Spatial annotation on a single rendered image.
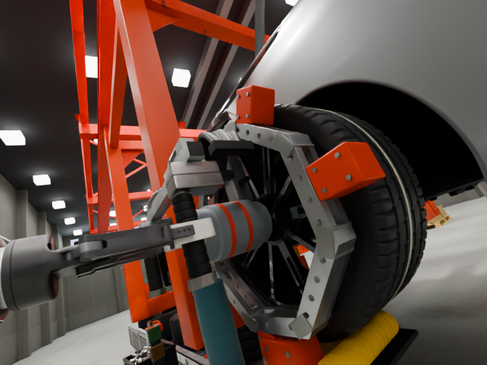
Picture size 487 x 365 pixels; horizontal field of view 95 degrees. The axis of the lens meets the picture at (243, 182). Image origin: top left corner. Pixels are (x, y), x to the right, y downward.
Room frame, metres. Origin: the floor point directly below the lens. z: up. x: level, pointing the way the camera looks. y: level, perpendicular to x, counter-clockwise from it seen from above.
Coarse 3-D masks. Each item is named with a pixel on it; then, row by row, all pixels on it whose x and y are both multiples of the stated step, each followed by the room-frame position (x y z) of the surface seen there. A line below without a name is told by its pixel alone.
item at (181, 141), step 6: (180, 138) 0.35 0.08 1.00; (186, 138) 0.36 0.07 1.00; (192, 138) 0.37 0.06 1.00; (180, 144) 0.35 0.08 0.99; (174, 150) 0.38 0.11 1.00; (180, 150) 0.36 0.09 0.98; (174, 156) 0.40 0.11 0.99; (168, 162) 0.42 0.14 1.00; (228, 162) 0.58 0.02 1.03; (228, 168) 0.57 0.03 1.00
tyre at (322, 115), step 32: (288, 128) 0.50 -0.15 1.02; (320, 128) 0.44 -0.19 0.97; (352, 128) 0.46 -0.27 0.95; (384, 160) 0.47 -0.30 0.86; (384, 192) 0.43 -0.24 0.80; (416, 192) 0.52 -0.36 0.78; (352, 224) 0.46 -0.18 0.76; (384, 224) 0.43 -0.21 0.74; (416, 224) 0.52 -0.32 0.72; (352, 256) 0.49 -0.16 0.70; (384, 256) 0.45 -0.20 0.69; (416, 256) 0.56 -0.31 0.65; (352, 288) 0.51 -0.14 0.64; (384, 288) 0.48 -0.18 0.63; (352, 320) 0.54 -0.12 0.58
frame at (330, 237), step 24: (264, 144) 0.46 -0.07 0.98; (288, 144) 0.41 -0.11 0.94; (312, 144) 0.44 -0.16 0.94; (288, 168) 0.43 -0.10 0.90; (216, 192) 0.77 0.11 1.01; (312, 192) 0.41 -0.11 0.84; (312, 216) 0.42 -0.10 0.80; (336, 216) 0.43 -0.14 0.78; (336, 240) 0.40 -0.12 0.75; (216, 264) 0.80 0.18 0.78; (312, 264) 0.46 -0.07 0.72; (336, 264) 0.44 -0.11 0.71; (240, 288) 0.78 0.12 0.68; (312, 288) 0.48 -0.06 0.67; (336, 288) 0.49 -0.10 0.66; (240, 312) 0.73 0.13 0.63; (264, 312) 0.70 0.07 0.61; (288, 312) 0.62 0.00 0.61; (312, 312) 0.50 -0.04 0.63; (288, 336) 0.58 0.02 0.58; (312, 336) 0.53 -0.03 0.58
